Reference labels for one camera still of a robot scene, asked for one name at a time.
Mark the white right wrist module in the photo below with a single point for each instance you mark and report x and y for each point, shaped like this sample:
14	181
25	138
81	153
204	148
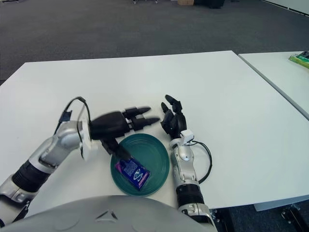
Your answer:
187	135

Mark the brown cardboard box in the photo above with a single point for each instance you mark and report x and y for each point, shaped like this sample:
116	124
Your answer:
186	2

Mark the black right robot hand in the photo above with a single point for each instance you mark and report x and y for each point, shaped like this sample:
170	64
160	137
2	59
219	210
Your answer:
175	120

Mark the white table frame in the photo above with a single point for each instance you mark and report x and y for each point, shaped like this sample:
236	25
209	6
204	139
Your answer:
277	206

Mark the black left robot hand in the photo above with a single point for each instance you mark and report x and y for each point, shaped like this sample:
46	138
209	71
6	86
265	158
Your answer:
108	125

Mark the grey robot torso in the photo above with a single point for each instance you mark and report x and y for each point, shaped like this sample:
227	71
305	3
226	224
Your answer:
96	217

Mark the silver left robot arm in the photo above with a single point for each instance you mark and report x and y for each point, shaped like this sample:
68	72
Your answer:
48	152

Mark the green flat box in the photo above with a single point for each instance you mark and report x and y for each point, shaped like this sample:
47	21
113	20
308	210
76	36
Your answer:
300	60

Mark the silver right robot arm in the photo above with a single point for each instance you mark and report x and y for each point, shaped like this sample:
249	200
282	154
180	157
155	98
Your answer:
186	169

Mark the teal green ribbed plate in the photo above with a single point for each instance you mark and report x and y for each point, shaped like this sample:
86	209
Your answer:
155	164

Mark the blue purple gum pack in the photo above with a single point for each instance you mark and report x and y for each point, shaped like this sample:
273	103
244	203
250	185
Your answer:
135	174

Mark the black cabinet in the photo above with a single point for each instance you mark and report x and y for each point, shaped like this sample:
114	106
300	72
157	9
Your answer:
208	3

